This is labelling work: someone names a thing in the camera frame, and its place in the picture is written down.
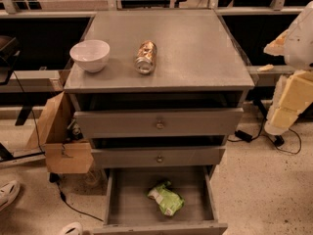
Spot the white gripper wrist block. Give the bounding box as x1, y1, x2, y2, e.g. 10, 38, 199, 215
263, 29, 313, 136

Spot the green rice chip bag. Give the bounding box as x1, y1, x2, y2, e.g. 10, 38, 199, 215
147, 180, 185, 216

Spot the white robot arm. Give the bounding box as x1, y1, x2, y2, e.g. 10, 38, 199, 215
264, 2, 313, 135

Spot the top grey drawer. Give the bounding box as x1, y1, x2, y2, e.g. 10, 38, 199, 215
74, 108, 244, 138

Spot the grey drawer cabinet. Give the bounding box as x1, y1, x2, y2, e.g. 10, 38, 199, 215
63, 9, 255, 178

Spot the middle grey drawer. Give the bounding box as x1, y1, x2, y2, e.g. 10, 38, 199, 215
92, 146, 225, 168

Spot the bottom open grey drawer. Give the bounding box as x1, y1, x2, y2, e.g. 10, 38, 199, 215
93, 165, 228, 235

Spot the white shoe bottom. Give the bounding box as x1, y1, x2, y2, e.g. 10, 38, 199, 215
58, 222, 83, 235

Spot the white shoe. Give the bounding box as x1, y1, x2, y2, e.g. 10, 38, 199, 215
58, 222, 83, 235
0, 180, 21, 211

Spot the yellow foam scrap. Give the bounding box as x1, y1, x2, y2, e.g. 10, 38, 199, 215
257, 64, 274, 72

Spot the black table leg right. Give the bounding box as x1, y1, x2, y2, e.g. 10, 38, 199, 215
253, 99, 285, 147

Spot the black power adapter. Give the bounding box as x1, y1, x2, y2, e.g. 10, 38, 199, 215
235, 130, 252, 143

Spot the gold drink can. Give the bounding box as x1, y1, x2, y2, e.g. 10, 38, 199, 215
135, 40, 157, 74

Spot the white ceramic bowl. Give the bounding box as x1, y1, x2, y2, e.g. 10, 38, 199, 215
69, 39, 111, 72

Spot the brown cardboard box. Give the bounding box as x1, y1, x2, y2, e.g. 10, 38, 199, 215
25, 92, 94, 173

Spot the white shoe left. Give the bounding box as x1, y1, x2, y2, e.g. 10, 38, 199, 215
0, 180, 21, 211

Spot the black cable right floor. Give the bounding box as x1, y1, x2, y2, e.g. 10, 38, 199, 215
227, 117, 303, 156

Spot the black floor cable left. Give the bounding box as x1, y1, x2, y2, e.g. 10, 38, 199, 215
48, 172, 105, 223

